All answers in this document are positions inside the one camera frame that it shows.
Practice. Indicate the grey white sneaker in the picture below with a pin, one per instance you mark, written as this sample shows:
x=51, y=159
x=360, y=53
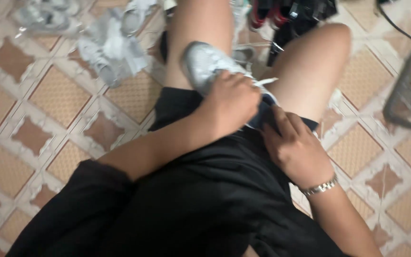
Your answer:
x=48, y=16
x=111, y=53

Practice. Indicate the person's right hand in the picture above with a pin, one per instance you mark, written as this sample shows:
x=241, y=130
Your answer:
x=298, y=153

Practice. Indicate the person's black shirt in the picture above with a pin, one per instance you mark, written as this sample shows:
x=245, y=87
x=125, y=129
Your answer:
x=198, y=203

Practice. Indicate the person's leg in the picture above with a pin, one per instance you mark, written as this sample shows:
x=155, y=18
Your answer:
x=198, y=25
x=309, y=71

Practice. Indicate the person's right leg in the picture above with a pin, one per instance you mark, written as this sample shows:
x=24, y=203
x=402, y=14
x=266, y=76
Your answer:
x=309, y=71

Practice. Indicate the silver metal wristwatch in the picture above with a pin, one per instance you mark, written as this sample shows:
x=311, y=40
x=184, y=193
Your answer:
x=320, y=187

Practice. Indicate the silver grey sneaker navy lining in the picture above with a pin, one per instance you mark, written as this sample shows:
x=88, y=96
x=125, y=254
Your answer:
x=205, y=64

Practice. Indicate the person's left hand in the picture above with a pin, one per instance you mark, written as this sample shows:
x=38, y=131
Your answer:
x=228, y=107

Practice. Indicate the heap of black red shoes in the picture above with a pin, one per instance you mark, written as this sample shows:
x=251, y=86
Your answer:
x=291, y=18

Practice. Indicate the person's left fingers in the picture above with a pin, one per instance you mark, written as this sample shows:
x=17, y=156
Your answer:
x=240, y=81

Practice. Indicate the person's black shorts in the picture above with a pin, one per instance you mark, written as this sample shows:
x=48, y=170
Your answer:
x=180, y=110

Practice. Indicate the grey mesh shoe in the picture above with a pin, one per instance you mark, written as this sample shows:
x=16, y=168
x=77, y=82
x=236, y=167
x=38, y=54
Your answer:
x=407, y=89

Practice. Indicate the person's left leg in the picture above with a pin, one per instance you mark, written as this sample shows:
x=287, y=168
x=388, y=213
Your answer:
x=198, y=25

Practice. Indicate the person's right fingers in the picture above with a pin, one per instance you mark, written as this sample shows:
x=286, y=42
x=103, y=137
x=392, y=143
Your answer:
x=281, y=121

